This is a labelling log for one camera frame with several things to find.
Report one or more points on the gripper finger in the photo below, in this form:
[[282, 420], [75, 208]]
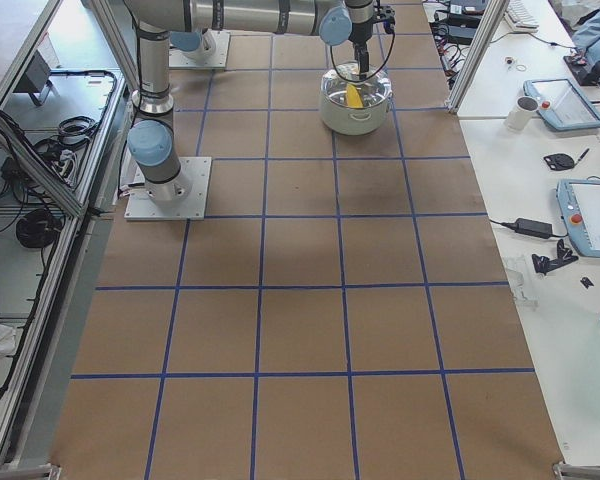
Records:
[[362, 59]]

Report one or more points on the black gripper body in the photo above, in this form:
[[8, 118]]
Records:
[[360, 27]]

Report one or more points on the glass pot lid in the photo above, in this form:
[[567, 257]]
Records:
[[374, 90]]

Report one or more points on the yellow corn cob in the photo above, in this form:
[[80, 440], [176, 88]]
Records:
[[353, 97]]

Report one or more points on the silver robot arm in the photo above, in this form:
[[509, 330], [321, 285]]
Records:
[[335, 22]]

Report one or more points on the pale green cooking pot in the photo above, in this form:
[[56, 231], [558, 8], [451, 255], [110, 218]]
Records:
[[352, 122]]

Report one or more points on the white mug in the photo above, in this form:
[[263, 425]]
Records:
[[523, 110]]

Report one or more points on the far blue teach pendant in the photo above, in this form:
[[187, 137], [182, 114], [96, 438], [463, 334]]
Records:
[[563, 106]]

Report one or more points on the blue teach pendant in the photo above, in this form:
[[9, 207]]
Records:
[[579, 203], [563, 106]]

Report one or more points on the black power adapter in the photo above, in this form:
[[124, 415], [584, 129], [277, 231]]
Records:
[[533, 228]]

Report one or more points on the near blue teach pendant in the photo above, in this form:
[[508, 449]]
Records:
[[579, 203]]

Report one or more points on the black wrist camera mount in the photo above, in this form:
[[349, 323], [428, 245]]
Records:
[[385, 16]]

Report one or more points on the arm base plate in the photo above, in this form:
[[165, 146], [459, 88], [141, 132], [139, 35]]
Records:
[[182, 198], [199, 50]]

